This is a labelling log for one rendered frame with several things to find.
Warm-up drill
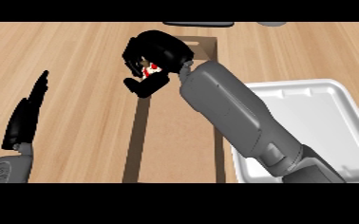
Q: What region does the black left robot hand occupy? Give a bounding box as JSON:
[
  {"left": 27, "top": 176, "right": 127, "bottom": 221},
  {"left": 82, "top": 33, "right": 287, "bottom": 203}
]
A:
[{"left": 0, "top": 69, "right": 51, "bottom": 151}]

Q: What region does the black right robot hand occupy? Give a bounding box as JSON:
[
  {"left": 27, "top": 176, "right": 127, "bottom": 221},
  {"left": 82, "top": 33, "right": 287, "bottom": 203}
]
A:
[{"left": 122, "top": 29, "right": 195, "bottom": 99}]

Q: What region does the red and white cupcake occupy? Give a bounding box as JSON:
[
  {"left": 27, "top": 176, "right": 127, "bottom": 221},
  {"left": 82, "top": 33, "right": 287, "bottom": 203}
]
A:
[{"left": 142, "top": 62, "right": 164, "bottom": 79}]

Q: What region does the brown cardboard box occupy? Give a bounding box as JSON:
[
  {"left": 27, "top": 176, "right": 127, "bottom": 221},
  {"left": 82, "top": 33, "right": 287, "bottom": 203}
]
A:
[{"left": 122, "top": 35, "right": 228, "bottom": 184}]

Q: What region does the white tray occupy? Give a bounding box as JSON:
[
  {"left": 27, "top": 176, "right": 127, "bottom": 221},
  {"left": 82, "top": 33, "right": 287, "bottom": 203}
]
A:
[{"left": 231, "top": 78, "right": 359, "bottom": 184}]

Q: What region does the dark flat object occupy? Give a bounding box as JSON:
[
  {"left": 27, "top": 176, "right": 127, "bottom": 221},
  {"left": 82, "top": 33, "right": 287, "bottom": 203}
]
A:
[{"left": 161, "top": 21, "right": 235, "bottom": 28}]

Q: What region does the grey rounded object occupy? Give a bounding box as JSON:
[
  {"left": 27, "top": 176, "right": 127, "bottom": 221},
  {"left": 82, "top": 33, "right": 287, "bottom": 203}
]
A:
[{"left": 256, "top": 21, "right": 290, "bottom": 28}]

